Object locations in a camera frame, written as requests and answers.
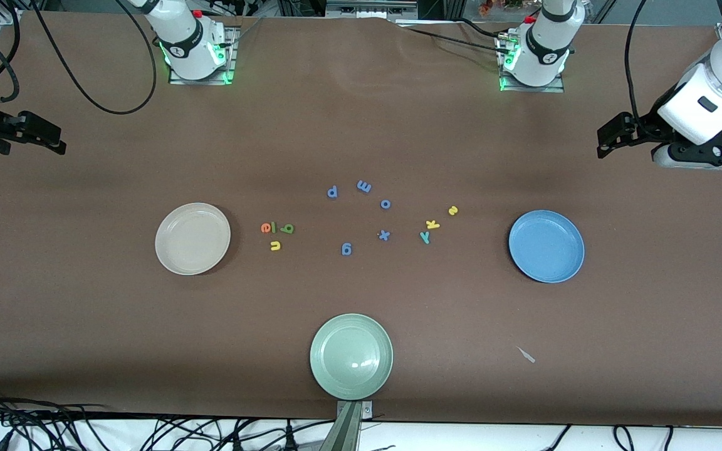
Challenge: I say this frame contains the pale green plate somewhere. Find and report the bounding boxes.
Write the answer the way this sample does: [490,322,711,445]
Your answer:
[310,313,394,401]

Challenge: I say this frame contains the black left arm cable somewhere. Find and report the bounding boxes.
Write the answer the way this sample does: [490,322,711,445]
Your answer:
[624,0,650,123]

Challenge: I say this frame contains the blue plate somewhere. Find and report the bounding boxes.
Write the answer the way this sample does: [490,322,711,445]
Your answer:
[508,210,585,284]

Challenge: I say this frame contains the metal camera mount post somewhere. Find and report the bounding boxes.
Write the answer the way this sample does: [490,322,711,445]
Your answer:
[320,401,374,451]

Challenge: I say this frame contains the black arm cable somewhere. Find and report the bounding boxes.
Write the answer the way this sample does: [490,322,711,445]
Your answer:
[28,0,158,116]
[624,0,650,123]

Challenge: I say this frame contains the orange background object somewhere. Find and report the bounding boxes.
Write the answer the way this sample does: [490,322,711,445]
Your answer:
[479,0,525,16]

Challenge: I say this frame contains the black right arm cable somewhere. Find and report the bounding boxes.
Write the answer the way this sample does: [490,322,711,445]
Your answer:
[28,0,158,116]

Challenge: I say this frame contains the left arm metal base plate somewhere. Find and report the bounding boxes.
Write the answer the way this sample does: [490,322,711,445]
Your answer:
[498,31,566,93]

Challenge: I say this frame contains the beige plate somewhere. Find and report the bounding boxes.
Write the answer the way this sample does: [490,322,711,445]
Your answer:
[155,202,231,276]

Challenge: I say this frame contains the grey metal box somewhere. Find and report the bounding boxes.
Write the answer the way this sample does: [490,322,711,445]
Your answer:
[325,0,419,18]

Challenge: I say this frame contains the black base cable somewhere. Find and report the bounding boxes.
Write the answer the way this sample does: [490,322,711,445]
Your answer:
[395,22,512,57]

